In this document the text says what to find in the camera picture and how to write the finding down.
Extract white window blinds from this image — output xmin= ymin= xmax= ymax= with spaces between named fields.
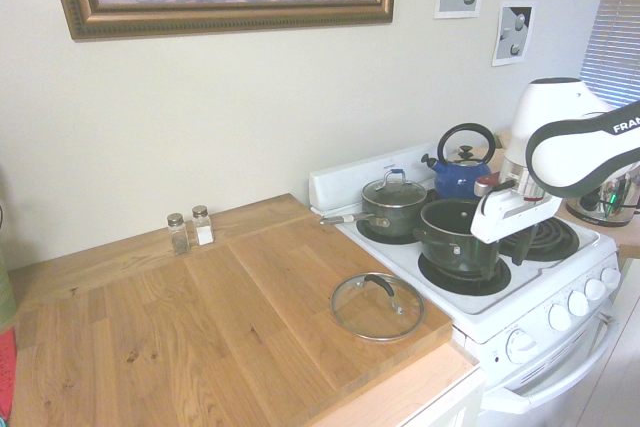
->
xmin=579 ymin=0 xmax=640 ymax=111

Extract glass pot lid black handle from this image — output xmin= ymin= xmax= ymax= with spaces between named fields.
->
xmin=330 ymin=272 xmax=426 ymax=343

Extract wooden butcher block board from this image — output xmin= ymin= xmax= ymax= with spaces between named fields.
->
xmin=8 ymin=192 xmax=454 ymax=427

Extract white electric stove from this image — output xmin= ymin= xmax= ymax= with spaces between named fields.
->
xmin=308 ymin=142 xmax=624 ymax=427

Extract glass pepper shaker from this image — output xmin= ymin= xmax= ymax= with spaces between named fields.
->
xmin=166 ymin=213 xmax=190 ymax=269

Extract large dark two-handled pot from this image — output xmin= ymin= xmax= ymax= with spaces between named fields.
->
xmin=412 ymin=198 xmax=501 ymax=281

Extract stainless steel electric kettle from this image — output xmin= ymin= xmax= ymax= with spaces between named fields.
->
xmin=565 ymin=166 xmax=640 ymax=228

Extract white oven door handle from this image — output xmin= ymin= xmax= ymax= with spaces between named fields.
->
xmin=482 ymin=314 xmax=621 ymax=411

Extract glass salt shaker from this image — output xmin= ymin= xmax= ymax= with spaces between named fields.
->
xmin=191 ymin=204 xmax=215 ymax=261

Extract white stove knob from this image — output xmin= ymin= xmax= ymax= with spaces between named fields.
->
xmin=584 ymin=276 xmax=607 ymax=303
xmin=600 ymin=266 xmax=622 ymax=291
xmin=567 ymin=289 xmax=590 ymax=318
xmin=548 ymin=302 xmax=573 ymax=332
xmin=505 ymin=329 xmax=540 ymax=363

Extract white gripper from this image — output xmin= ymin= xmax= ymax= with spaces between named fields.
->
xmin=470 ymin=187 xmax=564 ymax=282

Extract glass saucepan lid metal handle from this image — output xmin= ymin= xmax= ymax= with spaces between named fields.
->
xmin=360 ymin=169 xmax=429 ymax=209

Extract small dark long-handled saucepan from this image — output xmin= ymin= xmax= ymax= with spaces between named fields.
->
xmin=319 ymin=194 xmax=429 ymax=252

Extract black coil stove burner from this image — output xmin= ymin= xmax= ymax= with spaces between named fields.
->
xmin=499 ymin=219 xmax=581 ymax=263
xmin=417 ymin=251 xmax=512 ymax=297

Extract blue whistling kettle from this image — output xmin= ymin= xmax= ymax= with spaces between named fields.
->
xmin=422 ymin=122 xmax=496 ymax=201

